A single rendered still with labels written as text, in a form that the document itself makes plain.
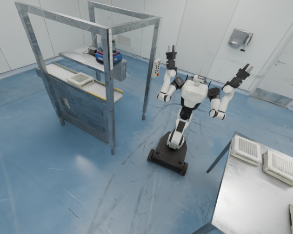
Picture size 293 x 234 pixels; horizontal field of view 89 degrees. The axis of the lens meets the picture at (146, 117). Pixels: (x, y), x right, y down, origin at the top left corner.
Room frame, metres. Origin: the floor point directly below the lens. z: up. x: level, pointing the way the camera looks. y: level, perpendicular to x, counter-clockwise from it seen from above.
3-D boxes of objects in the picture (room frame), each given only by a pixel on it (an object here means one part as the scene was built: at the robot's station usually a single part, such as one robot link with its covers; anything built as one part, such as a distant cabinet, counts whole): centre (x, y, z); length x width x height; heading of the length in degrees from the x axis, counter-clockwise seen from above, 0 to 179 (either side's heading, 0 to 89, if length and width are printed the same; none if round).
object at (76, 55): (1.58, 0.68, 1.36); 0.62 x 0.38 x 0.04; 67
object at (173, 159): (1.49, -0.48, 0.19); 0.64 x 0.52 x 0.33; 164
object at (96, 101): (1.74, 1.02, 0.88); 1.30 x 0.29 x 0.10; 67
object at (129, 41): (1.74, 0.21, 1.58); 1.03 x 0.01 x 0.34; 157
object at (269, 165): (0.87, -1.31, 0.95); 0.25 x 0.24 x 0.02; 153
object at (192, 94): (1.57, -0.50, 1.15); 0.34 x 0.30 x 0.36; 74
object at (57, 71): (1.74, 1.02, 0.92); 1.35 x 0.25 x 0.05; 67
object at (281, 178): (0.87, -1.31, 0.90); 0.24 x 0.24 x 0.02; 63
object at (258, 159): (1.01, -1.05, 0.95); 0.25 x 0.24 x 0.02; 159
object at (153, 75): (2.23, -0.02, 1.08); 0.17 x 0.06 x 0.26; 157
